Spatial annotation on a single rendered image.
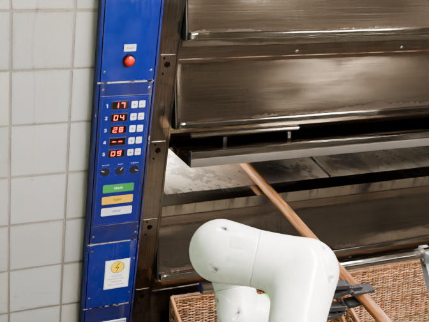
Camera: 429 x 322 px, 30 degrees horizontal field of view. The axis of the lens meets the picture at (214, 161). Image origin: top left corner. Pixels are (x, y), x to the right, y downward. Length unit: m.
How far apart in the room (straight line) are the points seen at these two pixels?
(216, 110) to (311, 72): 0.32
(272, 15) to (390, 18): 0.38
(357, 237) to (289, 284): 1.33
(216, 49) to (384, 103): 0.61
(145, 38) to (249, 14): 0.30
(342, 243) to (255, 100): 0.70
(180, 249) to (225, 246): 1.00
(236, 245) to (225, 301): 0.45
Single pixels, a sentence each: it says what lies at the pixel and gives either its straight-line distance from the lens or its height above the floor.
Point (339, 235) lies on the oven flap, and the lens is 2.74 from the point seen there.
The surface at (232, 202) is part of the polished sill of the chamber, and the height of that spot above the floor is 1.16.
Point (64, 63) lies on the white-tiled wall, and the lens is 2.05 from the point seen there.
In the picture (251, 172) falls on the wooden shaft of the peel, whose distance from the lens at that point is 2.54.
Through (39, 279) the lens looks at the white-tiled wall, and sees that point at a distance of 2.39.
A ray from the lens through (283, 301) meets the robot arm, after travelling 1.46.
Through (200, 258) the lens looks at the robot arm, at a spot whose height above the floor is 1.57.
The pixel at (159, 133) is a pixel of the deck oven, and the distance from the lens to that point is 2.23.
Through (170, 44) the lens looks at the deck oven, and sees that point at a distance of 2.12.
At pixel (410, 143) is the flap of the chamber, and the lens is 2.48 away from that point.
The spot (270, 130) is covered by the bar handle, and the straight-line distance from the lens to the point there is 2.24.
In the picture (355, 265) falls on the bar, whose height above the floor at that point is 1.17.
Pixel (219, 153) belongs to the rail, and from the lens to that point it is 2.15.
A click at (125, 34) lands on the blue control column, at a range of 2.03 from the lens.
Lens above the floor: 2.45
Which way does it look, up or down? 29 degrees down
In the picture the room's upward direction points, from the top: 8 degrees clockwise
